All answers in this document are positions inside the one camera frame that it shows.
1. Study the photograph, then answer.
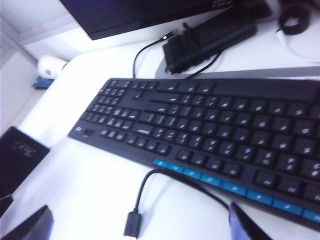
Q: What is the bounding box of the black keyboard with blue keys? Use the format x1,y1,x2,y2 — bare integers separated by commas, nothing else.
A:
67,77,320,231

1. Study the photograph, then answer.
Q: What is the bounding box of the black computer monitor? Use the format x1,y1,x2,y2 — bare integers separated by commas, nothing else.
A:
59,0,235,41

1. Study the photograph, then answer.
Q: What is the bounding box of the white paper cup blue logo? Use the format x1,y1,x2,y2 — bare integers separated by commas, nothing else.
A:
37,54,69,79

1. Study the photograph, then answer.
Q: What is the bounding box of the white desk riser board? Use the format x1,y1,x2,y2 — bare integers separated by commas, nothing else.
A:
0,41,320,240

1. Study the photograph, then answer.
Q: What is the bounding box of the black usb data cable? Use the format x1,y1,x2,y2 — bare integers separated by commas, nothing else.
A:
123,168,230,238

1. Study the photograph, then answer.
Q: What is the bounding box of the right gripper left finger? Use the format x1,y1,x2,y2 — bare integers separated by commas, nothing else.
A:
0,194,55,240

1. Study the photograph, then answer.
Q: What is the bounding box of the small blue flat object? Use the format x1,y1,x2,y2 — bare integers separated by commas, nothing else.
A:
31,76,55,90

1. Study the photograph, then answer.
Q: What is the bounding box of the silver monitor stand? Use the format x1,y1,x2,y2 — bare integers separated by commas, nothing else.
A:
154,65,320,81

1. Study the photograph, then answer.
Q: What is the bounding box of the black portable hard drive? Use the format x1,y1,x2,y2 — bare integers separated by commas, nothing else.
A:
0,125,51,201

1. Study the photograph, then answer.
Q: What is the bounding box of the thin black cable silver plug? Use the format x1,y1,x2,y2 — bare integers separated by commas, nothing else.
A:
132,30,179,79

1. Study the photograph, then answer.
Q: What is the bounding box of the black adapter block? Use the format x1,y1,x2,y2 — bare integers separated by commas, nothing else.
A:
162,1,274,75

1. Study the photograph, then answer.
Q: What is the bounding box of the white cable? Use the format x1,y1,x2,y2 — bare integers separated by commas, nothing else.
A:
274,29,320,64

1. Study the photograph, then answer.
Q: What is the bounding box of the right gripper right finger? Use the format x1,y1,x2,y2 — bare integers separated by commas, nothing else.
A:
228,201,274,240

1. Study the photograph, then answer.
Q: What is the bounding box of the black coiled cable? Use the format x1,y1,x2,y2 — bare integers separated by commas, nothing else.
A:
276,0,311,36

